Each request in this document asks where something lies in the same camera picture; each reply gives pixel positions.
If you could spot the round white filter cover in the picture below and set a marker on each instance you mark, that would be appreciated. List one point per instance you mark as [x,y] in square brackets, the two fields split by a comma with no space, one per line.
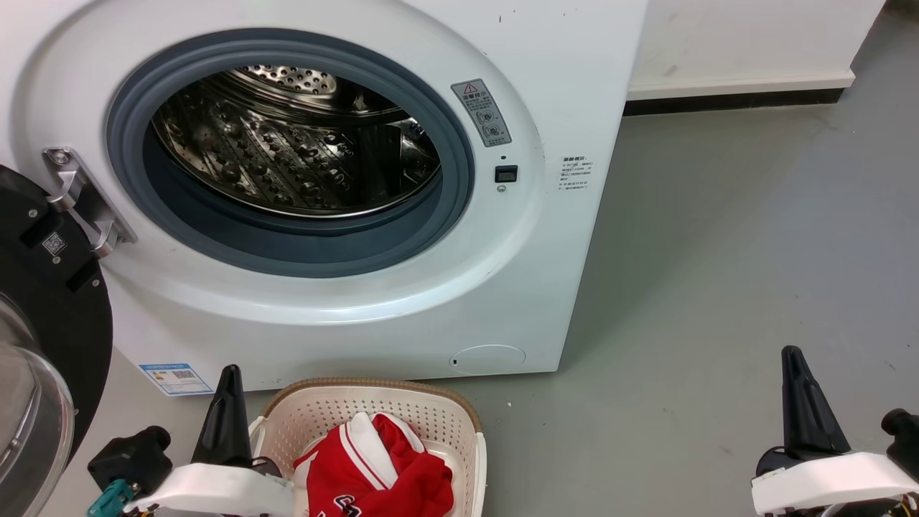
[488,359]

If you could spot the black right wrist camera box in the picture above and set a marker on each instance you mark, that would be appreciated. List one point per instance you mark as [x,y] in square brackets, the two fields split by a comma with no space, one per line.
[903,438]

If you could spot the black door latch socket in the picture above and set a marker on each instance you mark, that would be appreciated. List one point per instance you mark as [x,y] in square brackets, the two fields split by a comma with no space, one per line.
[506,174]

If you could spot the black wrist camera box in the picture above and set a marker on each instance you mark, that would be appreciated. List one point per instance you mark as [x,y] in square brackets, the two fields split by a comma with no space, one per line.
[903,438]
[129,456]

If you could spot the stainless steel washing machine drum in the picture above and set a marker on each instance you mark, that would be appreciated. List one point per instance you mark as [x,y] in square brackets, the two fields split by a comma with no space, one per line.
[287,151]

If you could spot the cream laundry basket brown rim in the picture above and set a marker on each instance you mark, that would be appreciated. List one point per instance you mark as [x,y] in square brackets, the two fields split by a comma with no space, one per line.
[431,416]

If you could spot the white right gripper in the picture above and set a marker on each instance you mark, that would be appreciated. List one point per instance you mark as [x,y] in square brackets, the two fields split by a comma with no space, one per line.
[833,477]

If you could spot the grey rubber door gasket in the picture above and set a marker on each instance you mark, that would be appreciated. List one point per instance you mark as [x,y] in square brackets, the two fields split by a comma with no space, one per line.
[301,253]

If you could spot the red and white jersey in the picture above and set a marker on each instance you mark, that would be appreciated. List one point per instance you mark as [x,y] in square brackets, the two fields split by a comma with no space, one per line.
[373,474]

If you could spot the silver metal door hinge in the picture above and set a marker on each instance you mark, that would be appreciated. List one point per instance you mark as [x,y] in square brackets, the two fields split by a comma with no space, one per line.
[86,205]

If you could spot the blue white energy label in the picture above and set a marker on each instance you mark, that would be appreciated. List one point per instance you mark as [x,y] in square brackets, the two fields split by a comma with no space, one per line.
[176,378]

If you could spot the grey warning triangle sticker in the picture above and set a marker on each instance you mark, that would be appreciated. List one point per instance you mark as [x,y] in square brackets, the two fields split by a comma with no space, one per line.
[482,113]

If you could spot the small white text sticker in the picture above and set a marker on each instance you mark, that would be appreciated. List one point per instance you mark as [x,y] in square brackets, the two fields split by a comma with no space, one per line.
[576,174]

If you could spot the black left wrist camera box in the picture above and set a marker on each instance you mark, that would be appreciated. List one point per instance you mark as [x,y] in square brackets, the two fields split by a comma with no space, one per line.
[129,456]

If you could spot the open washing machine door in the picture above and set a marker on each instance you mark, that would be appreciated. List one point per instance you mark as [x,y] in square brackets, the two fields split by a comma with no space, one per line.
[64,323]

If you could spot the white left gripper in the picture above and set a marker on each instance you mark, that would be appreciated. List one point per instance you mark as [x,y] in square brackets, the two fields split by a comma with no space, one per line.
[215,492]

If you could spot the white front-load washing machine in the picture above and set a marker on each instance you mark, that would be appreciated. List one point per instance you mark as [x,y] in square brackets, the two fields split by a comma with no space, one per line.
[502,287]

